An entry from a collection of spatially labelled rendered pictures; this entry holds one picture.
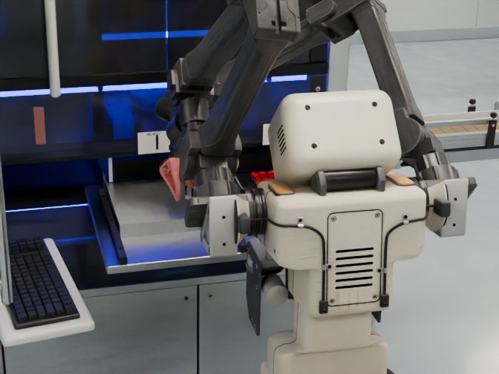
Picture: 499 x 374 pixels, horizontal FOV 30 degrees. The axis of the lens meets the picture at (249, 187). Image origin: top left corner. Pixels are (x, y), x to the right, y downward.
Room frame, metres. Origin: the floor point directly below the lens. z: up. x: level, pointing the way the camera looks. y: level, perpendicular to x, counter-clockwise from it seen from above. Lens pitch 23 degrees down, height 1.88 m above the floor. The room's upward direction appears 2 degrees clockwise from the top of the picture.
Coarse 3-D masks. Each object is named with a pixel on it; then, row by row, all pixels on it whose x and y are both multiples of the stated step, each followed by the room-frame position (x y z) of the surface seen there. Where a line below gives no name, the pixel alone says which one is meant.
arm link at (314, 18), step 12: (324, 0) 2.02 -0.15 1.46; (312, 12) 2.02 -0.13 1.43; (324, 12) 2.00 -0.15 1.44; (300, 24) 2.06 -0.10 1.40; (312, 24) 2.01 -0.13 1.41; (324, 24) 2.06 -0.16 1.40; (300, 36) 2.04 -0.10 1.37; (312, 36) 2.03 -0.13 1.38; (324, 36) 2.03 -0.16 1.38; (336, 36) 2.06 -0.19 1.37; (348, 36) 2.06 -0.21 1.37; (288, 48) 2.05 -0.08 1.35; (300, 48) 2.05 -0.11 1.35; (276, 60) 2.06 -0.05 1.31; (288, 60) 2.07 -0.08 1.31; (228, 72) 2.10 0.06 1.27; (216, 84) 2.09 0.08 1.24; (216, 96) 2.14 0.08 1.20
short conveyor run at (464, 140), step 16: (464, 112) 2.76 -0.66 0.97; (480, 112) 2.77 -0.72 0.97; (496, 112) 2.68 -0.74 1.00; (432, 128) 2.71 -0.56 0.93; (448, 128) 2.72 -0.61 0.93; (464, 128) 2.72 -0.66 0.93; (480, 128) 2.73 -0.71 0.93; (496, 128) 2.73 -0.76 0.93; (448, 144) 2.65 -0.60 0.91; (464, 144) 2.66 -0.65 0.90; (480, 144) 2.68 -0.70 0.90; (496, 144) 2.69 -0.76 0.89; (400, 160) 2.60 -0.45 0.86; (464, 160) 2.66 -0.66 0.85
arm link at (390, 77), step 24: (336, 0) 2.03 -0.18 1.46; (360, 0) 1.99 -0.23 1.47; (336, 24) 2.01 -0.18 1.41; (360, 24) 1.96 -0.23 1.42; (384, 24) 1.95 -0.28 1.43; (384, 48) 1.89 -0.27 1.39; (384, 72) 1.85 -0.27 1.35; (408, 96) 1.79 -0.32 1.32; (408, 120) 1.72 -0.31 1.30; (408, 144) 1.68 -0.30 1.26
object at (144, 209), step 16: (112, 192) 2.27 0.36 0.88; (128, 192) 2.27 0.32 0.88; (144, 192) 2.28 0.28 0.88; (160, 192) 2.28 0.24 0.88; (112, 208) 2.13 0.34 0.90; (128, 208) 2.17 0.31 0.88; (144, 208) 2.18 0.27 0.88; (160, 208) 2.18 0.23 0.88; (176, 208) 2.18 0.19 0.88; (128, 224) 2.01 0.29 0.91; (144, 224) 2.02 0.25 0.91; (160, 224) 2.03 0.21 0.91; (176, 224) 2.04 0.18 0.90
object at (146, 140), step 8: (144, 136) 2.28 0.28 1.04; (152, 136) 2.29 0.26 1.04; (160, 136) 2.29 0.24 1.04; (144, 144) 2.28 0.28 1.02; (152, 144) 2.29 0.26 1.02; (160, 144) 2.29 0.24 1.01; (168, 144) 2.30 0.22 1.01; (144, 152) 2.28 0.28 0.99; (152, 152) 2.29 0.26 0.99; (160, 152) 2.29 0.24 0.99
